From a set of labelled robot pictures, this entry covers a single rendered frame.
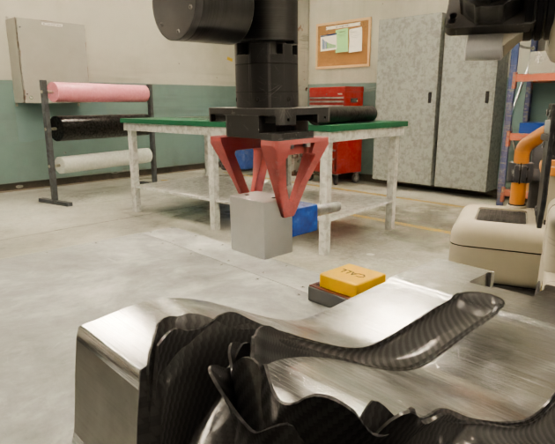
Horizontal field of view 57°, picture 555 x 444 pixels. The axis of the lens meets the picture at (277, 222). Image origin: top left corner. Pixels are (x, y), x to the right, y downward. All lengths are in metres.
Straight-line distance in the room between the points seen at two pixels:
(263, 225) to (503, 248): 0.70
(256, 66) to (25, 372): 0.35
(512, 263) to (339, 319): 0.72
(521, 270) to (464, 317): 0.67
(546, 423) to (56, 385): 0.39
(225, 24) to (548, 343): 0.33
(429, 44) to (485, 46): 5.42
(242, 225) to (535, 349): 0.26
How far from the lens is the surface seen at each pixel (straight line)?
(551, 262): 0.84
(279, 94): 0.45
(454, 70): 6.05
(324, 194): 3.48
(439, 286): 0.47
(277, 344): 0.24
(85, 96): 5.95
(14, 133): 6.88
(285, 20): 0.46
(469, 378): 0.34
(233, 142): 0.49
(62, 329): 0.62
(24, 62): 6.61
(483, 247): 1.09
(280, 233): 0.47
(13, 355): 0.59
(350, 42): 7.17
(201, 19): 0.41
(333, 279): 0.63
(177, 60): 7.99
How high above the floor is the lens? 1.05
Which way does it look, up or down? 13 degrees down
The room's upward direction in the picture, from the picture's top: straight up
